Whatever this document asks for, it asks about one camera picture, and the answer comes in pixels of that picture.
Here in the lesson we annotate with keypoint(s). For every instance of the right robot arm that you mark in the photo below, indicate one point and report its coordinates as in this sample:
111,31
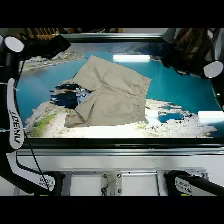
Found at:
186,63

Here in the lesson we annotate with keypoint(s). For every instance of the silver frame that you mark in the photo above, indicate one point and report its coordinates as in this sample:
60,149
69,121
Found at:
133,160

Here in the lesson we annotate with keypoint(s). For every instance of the beige pants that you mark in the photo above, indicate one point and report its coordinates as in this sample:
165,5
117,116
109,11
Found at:
113,96

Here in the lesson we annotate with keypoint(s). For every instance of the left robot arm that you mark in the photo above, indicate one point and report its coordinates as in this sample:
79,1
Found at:
10,63

